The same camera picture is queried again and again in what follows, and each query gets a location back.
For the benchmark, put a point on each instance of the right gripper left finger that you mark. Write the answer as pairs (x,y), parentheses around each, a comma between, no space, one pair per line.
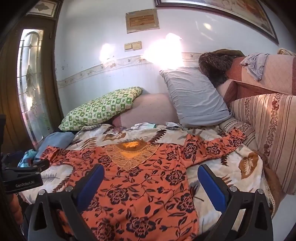
(44,222)

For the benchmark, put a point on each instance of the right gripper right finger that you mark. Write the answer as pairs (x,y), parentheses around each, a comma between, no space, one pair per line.
(244,215)

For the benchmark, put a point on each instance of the orange floral blouse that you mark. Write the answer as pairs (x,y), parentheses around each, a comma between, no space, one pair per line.
(145,192)

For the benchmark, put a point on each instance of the striped teal garment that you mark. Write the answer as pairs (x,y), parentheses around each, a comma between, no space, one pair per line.
(27,159)

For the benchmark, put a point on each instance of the blue folded towel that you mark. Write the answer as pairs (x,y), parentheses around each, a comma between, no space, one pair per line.
(57,139)

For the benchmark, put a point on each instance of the striped beige cushion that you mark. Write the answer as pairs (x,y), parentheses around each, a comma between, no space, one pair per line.
(269,122)

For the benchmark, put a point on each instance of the green checkered pillow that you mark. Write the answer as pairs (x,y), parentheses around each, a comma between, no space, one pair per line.
(101,109)

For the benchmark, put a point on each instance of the small grey crumpled cloth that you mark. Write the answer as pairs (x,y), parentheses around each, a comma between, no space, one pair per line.
(170,124)

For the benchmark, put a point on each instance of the small white teal cloth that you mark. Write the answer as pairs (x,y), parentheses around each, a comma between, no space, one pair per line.
(143,126)

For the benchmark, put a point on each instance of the grey blue pillow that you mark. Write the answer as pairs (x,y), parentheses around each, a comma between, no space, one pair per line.
(195,99)

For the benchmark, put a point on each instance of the stained glass door panel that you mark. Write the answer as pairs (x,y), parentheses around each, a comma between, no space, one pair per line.
(31,94)

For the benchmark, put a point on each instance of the pink quilted mattress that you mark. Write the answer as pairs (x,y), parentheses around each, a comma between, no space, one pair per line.
(148,108)

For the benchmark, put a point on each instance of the pink quilted sofa back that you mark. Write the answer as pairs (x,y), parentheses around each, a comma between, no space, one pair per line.
(278,77)

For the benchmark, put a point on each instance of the grey cloth on sofa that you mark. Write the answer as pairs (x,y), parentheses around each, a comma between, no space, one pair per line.
(254,65)

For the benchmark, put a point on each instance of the dark furry cushion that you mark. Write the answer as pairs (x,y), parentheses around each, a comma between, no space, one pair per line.
(214,65)

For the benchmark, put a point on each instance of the large framed picture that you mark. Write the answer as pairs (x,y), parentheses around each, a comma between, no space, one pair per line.
(250,13)

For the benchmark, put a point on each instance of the beige wall switch plates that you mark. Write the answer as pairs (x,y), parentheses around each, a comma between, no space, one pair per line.
(133,46)

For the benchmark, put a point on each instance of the small framed wall plaque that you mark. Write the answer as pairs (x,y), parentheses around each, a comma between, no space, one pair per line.
(143,20)

